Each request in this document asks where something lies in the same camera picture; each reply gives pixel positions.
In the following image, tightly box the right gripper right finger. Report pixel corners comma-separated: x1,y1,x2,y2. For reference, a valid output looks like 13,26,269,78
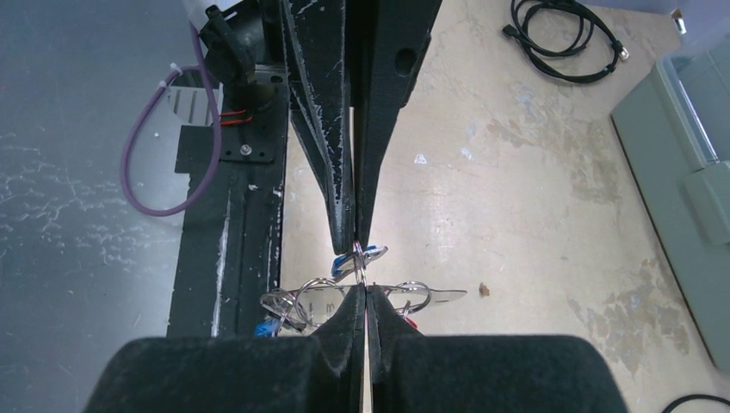
366,286,628,412

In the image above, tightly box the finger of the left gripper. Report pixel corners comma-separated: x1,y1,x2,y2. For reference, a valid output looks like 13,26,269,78
281,1,355,254
348,1,442,245

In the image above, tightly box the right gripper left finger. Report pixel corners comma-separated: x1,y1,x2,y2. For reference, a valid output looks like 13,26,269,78
84,285,366,412

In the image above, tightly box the metal keyring with keys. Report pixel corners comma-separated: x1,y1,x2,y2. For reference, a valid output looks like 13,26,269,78
254,279,467,337

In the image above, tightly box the key with blue tag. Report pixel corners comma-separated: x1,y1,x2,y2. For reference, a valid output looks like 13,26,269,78
330,244,388,283

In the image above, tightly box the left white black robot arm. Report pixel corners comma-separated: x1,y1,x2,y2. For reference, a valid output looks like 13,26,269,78
184,1,441,254

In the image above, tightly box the green plastic toolbox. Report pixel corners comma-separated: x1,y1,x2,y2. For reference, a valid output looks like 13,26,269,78
611,40,729,372

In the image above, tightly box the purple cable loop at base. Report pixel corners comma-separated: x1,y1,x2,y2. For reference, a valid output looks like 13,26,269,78
120,22,224,218

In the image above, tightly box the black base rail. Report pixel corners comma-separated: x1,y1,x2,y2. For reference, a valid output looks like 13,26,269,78
166,85,289,337

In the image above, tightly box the coiled black cable left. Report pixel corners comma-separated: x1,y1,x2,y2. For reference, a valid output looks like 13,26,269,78
501,0,631,85

